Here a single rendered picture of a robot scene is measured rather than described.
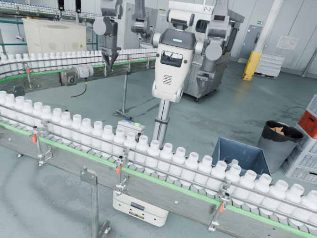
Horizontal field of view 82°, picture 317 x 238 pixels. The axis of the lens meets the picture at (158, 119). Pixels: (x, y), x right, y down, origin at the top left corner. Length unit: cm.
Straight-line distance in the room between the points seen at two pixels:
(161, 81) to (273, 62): 907
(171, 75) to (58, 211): 155
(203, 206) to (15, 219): 163
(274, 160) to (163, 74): 209
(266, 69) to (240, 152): 880
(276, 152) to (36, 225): 272
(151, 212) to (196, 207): 86
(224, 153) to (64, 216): 148
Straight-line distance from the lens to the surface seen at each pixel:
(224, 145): 149
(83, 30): 512
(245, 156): 154
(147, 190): 96
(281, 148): 283
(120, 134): 87
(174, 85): 129
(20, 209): 216
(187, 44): 132
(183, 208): 98
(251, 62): 827
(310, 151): 305
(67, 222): 197
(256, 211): 97
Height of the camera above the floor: 165
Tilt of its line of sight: 29 degrees down
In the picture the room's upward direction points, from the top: 10 degrees clockwise
